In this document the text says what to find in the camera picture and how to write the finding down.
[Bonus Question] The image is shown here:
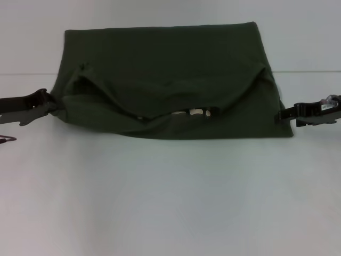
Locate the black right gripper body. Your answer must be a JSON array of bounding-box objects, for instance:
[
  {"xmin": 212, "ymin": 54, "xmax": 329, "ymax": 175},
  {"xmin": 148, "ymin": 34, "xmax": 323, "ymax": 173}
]
[{"xmin": 295, "ymin": 98, "xmax": 341, "ymax": 128}]

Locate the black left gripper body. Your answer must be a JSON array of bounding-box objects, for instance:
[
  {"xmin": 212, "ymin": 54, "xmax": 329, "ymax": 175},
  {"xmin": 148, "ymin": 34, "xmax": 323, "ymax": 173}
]
[{"xmin": 0, "ymin": 89, "xmax": 51, "ymax": 126}]

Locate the dark green shirt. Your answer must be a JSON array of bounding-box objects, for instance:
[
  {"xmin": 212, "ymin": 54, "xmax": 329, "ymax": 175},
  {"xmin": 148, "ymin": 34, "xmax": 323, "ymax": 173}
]
[{"xmin": 49, "ymin": 21, "xmax": 295, "ymax": 140}]

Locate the silver cable connector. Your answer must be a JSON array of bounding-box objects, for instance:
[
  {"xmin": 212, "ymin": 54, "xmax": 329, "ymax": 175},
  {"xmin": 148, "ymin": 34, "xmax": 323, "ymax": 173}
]
[{"xmin": 320, "ymin": 94, "xmax": 339, "ymax": 109}]

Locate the thin grey cable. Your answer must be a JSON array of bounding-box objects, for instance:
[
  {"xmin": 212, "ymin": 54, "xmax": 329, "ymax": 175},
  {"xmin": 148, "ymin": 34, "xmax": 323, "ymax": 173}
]
[{"xmin": 0, "ymin": 134, "xmax": 18, "ymax": 144}]

